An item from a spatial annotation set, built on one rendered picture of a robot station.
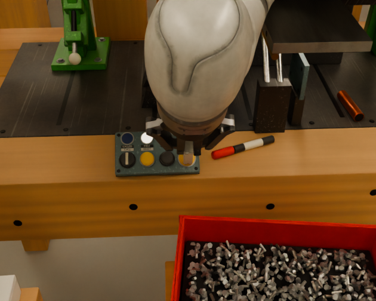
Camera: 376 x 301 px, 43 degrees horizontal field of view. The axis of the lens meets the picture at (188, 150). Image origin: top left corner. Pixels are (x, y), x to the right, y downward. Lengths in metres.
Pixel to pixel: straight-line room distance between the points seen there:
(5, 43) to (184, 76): 1.04
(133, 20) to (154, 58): 0.91
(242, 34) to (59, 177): 0.54
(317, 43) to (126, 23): 0.68
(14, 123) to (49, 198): 0.21
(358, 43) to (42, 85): 0.69
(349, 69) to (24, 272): 1.35
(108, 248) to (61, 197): 1.06
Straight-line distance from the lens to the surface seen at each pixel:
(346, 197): 0.95
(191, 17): 0.41
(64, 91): 1.12
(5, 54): 1.37
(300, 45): 0.79
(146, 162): 0.83
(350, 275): 0.77
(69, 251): 1.95
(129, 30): 1.36
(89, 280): 1.85
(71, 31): 1.15
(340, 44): 0.81
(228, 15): 0.42
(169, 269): 0.84
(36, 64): 1.25
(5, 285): 0.75
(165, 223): 0.92
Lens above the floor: 1.47
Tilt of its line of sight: 39 degrees down
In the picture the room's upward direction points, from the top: straight up
